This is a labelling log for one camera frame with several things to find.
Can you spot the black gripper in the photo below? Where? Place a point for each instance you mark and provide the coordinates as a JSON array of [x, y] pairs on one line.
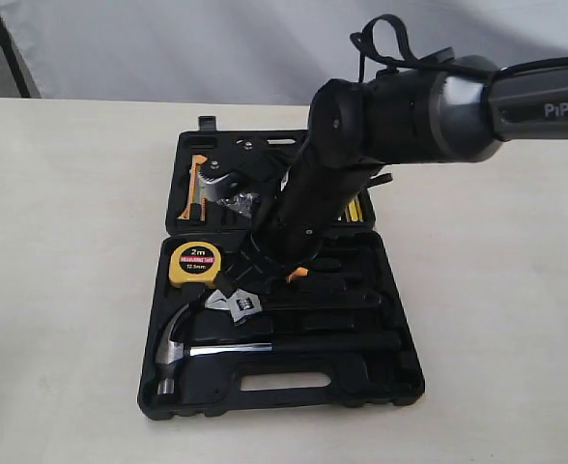
[[261, 259]]

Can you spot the black electrical tape roll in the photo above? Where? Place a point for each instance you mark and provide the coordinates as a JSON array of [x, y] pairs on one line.
[[242, 203]]

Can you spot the adjustable wrench black handle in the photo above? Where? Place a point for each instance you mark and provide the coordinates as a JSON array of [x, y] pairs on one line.
[[249, 307]]

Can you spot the claw hammer black handle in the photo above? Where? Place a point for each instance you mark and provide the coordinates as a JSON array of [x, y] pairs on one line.
[[170, 353]]

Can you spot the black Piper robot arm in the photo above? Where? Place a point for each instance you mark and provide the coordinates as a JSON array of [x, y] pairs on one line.
[[459, 111]]

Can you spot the black plastic tool case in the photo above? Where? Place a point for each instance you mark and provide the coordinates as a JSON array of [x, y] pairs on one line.
[[352, 257]]

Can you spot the yellow black screwdriver right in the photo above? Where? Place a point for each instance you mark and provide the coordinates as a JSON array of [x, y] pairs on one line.
[[353, 211]]

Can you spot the orange utility knife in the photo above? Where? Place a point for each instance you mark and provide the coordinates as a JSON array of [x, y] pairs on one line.
[[195, 207]]

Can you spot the yellow tape measure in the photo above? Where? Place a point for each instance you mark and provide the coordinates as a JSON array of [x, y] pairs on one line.
[[194, 262]]

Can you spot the black metal stand pole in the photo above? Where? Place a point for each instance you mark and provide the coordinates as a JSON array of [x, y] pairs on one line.
[[6, 45]]

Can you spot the orange handled pliers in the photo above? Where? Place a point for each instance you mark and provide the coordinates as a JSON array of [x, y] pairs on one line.
[[299, 272]]

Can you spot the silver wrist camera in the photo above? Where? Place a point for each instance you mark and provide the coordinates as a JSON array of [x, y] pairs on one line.
[[219, 186]]

